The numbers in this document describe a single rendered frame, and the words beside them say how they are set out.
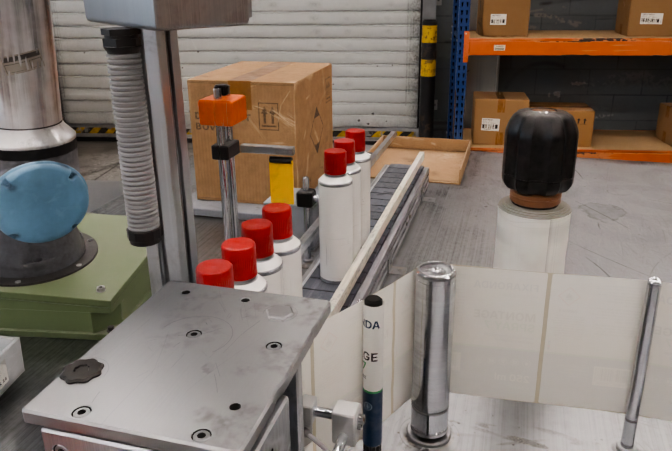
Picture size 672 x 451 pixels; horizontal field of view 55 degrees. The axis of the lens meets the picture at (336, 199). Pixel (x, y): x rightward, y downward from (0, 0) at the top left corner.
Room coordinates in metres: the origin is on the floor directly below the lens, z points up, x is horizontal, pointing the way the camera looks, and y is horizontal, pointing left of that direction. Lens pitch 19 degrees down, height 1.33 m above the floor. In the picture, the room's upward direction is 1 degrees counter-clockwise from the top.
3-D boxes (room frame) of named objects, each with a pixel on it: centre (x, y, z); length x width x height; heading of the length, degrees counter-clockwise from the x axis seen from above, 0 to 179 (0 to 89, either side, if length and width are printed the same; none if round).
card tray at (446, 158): (1.69, -0.22, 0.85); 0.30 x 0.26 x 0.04; 164
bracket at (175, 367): (0.29, 0.08, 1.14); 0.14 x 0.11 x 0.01; 164
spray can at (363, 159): (1.03, -0.03, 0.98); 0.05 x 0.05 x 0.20
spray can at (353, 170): (0.96, -0.01, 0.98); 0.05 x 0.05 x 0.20
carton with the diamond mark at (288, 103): (1.48, 0.16, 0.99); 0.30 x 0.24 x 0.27; 165
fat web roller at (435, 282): (0.54, -0.09, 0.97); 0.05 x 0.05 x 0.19
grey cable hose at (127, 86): (0.60, 0.19, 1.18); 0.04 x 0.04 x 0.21
